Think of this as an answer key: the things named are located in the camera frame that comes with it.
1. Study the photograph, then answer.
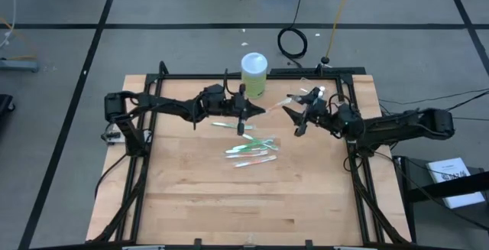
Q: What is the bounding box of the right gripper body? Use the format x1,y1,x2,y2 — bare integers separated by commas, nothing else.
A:
294,88,345,137

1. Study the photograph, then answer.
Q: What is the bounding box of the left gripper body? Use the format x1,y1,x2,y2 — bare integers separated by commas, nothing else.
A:
198,84,248,136

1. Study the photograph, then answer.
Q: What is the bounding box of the clear plastic cup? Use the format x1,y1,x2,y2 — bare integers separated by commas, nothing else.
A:
299,76,319,95

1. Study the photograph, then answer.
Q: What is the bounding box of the green disinfecting wipes canister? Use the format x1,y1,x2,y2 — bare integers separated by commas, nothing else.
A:
240,52,269,100

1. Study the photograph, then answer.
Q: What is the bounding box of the white booklet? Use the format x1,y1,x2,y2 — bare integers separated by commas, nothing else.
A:
426,157,486,209

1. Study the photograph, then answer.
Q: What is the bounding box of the black side stand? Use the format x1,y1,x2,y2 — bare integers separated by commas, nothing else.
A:
393,154,489,243

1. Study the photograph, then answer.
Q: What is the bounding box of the grey floor base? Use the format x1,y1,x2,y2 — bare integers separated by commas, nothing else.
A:
0,58,41,73

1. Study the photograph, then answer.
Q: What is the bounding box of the black chair base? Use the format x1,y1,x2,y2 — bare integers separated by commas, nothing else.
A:
0,93,16,128

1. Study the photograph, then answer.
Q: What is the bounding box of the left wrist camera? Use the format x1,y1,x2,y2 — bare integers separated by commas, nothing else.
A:
204,83,227,106

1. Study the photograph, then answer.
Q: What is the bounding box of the black coiled cable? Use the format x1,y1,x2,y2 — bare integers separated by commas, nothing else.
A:
277,0,309,68

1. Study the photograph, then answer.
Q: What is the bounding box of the yellow hanging cable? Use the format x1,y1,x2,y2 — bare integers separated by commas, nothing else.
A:
320,0,357,67

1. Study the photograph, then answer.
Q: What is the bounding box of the silver arm base bracket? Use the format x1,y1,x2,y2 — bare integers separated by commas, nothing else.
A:
101,122,125,144

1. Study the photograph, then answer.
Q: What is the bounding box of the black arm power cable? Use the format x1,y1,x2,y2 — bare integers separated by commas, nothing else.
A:
94,152,129,201

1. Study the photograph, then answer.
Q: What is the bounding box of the orange floor cable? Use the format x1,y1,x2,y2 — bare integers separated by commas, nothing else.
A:
0,15,38,62

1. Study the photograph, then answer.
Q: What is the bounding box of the white floor cable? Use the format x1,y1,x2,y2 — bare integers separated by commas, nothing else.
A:
0,0,18,48

